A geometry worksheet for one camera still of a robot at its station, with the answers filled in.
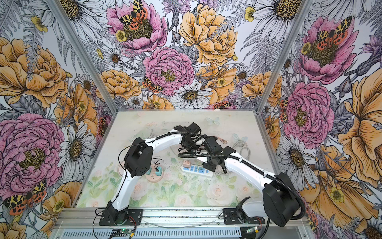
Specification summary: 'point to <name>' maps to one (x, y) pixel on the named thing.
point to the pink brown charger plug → (186, 163)
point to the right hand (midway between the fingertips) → (209, 164)
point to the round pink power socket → (152, 177)
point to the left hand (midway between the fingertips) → (194, 156)
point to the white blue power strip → (198, 170)
